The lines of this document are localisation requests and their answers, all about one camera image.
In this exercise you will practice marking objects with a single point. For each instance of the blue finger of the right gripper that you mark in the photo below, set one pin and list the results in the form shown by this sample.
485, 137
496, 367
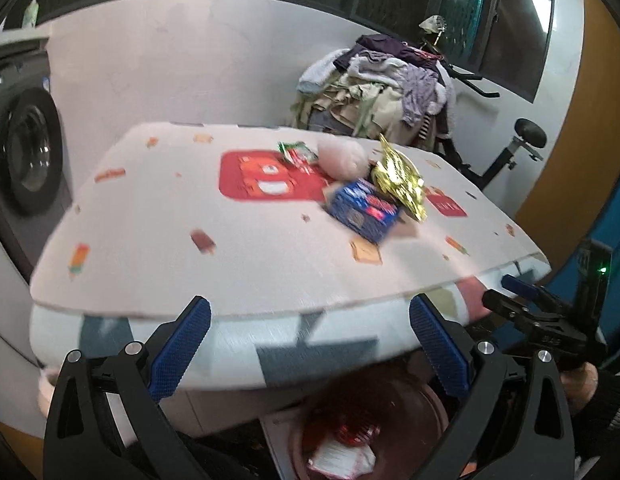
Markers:
529, 292
502, 305

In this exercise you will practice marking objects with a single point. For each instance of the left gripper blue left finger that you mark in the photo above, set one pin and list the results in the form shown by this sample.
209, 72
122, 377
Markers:
173, 345

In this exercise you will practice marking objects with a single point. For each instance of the pile of clothes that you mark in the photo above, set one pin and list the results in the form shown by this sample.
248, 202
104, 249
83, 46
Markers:
380, 86

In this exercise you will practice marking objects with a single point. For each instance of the green soap bottle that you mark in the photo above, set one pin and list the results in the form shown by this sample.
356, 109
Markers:
30, 14

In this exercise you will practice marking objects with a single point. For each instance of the pink crumpled tissue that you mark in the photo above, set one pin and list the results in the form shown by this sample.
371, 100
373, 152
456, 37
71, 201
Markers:
342, 159

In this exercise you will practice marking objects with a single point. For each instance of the black exercise bike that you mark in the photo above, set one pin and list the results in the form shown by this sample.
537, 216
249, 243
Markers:
473, 146

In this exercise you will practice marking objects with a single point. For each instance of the person's right hand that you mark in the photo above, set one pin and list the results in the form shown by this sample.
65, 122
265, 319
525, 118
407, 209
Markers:
580, 386

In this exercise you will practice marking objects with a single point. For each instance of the gold foil snack bag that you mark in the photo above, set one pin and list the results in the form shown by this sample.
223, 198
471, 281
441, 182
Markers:
396, 176

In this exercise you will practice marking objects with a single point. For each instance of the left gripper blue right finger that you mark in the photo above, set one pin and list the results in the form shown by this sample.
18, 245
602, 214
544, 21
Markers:
447, 359

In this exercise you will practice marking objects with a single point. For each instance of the blue snack box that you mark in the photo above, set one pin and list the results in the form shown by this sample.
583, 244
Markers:
359, 206

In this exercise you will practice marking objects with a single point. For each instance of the pink fluffy slipper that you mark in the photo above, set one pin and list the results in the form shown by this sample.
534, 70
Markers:
46, 388

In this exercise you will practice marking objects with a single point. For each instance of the green red candy wrapper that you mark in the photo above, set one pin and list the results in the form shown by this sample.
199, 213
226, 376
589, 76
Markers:
298, 154

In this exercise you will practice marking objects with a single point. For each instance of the dark grey washing machine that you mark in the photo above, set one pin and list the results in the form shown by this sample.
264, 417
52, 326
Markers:
34, 194

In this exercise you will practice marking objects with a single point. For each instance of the white paper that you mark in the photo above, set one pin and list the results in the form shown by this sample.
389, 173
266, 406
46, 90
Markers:
338, 461

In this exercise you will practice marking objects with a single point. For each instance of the crushed red cola can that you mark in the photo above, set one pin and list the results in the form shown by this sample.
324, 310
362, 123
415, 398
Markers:
357, 429

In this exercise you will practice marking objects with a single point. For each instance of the dark red trash bin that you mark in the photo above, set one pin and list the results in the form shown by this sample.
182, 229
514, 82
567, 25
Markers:
387, 411

